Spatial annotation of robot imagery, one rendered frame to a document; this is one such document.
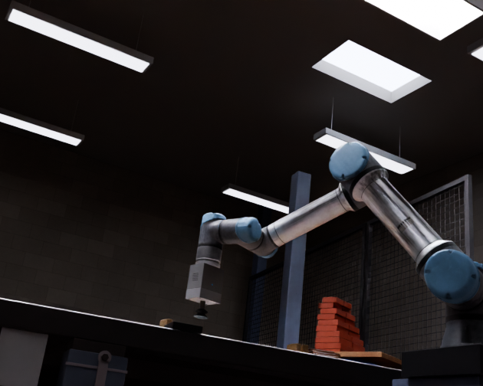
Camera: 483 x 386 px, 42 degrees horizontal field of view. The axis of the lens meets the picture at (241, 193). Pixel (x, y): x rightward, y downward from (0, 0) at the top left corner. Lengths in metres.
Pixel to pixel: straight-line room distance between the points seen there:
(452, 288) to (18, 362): 0.98
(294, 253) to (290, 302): 0.31
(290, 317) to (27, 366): 2.60
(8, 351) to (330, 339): 1.56
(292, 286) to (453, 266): 2.48
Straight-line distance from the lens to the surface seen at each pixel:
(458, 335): 1.66
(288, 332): 3.90
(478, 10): 3.88
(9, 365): 1.50
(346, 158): 1.75
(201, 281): 1.87
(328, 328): 2.76
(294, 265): 4.00
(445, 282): 1.55
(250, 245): 1.92
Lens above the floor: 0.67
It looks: 22 degrees up
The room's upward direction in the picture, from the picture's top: 7 degrees clockwise
